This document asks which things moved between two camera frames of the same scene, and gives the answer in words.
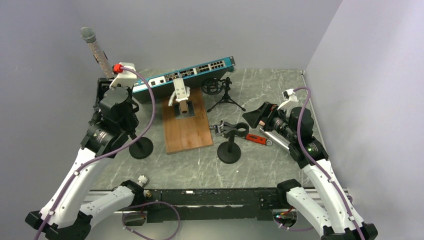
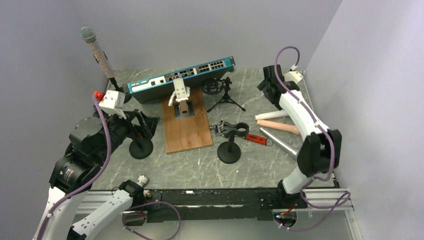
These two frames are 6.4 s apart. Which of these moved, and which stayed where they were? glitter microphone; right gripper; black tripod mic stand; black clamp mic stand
Moved: right gripper
Stayed: black clamp mic stand; black tripod mic stand; glitter microphone
